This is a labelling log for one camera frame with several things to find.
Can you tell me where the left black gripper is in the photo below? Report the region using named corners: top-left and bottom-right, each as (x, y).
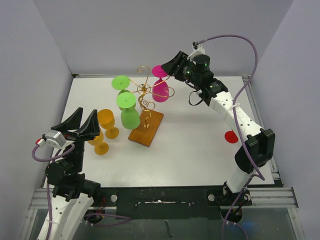
top-left (53, 106), bottom-right (100, 172)

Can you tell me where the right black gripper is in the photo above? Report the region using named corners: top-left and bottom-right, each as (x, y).
top-left (162, 51), bottom-right (201, 86)

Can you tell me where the orange wine glass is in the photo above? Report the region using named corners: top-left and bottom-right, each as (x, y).
top-left (88, 130), bottom-right (109, 156)
top-left (97, 109), bottom-right (119, 139)

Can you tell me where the magenta wine glass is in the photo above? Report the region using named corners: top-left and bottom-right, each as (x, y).
top-left (151, 65), bottom-right (169, 103)

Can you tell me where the orange wine glass front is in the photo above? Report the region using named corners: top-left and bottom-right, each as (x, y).
top-left (88, 130), bottom-right (109, 156)

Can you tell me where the green wine glass front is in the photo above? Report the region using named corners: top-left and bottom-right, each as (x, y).
top-left (116, 92), bottom-right (141, 130)

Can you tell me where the green wine glass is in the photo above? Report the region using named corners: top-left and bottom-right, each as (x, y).
top-left (111, 75), bottom-right (131, 96)
top-left (116, 92), bottom-right (141, 130)

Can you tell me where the red wine glass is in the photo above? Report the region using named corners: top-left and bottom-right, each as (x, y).
top-left (224, 130), bottom-right (239, 144)

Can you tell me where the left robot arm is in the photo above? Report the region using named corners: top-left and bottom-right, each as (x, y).
top-left (31, 107), bottom-right (102, 240)

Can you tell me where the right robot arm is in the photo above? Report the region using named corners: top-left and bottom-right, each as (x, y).
top-left (160, 51), bottom-right (276, 205)

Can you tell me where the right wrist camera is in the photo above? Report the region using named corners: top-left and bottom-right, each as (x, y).
top-left (187, 42), bottom-right (206, 61)

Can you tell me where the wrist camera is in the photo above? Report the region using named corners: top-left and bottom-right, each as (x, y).
top-left (35, 130), bottom-right (67, 149)
top-left (187, 42), bottom-right (206, 61)

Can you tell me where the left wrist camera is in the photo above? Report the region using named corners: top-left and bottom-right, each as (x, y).
top-left (35, 130), bottom-right (67, 149)

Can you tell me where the gold wire wine glass rack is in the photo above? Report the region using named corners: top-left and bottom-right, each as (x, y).
top-left (128, 66), bottom-right (175, 147)

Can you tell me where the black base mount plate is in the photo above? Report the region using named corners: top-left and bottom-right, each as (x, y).
top-left (93, 185), bottom-right (252, 220)

